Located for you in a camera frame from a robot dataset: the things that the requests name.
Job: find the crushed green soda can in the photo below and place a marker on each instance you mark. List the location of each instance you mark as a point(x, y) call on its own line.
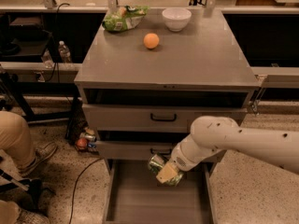
point(157, 162)

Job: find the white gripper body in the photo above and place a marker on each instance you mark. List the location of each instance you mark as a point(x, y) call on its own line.
point(177, 159)

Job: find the red apple on floor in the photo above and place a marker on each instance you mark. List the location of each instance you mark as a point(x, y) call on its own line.
point(81, 144)

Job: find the white ceramic bowl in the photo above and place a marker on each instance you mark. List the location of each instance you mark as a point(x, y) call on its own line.
point(176, 18)

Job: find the clear plastic water bottle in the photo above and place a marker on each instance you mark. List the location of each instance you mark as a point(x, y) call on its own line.
point(64, 52)

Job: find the grey middle drawer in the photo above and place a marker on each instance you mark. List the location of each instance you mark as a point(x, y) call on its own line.
point(132, 151)

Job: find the silver can on floor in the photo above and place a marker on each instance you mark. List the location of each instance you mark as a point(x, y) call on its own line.
point(89, 137)

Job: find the grey sneaker shoe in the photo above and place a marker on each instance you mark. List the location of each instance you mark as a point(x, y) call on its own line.
point(41, 154)

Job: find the black office chair base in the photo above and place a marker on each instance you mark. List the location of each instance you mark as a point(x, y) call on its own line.
point(33, 187)

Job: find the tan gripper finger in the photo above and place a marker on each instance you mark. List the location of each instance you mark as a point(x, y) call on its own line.
point(167, 173)

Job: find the person leg tan trousers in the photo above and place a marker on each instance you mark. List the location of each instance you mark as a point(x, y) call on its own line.
point(15, 140)

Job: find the grey metal drawer cabinet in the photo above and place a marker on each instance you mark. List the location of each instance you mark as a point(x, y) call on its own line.
point(200, 66)

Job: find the grey open bottom drawer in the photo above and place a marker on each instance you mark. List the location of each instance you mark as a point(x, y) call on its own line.
point(136, 197)

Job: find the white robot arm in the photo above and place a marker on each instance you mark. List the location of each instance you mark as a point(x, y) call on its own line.
point(211, 135)

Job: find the grey top drawer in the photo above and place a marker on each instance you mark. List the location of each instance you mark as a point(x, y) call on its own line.
point(152, 119)

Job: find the green chip bag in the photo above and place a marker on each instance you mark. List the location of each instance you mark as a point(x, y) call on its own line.
point(124, 18)

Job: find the orange ball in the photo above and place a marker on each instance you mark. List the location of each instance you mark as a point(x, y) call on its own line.
point(151, 41)

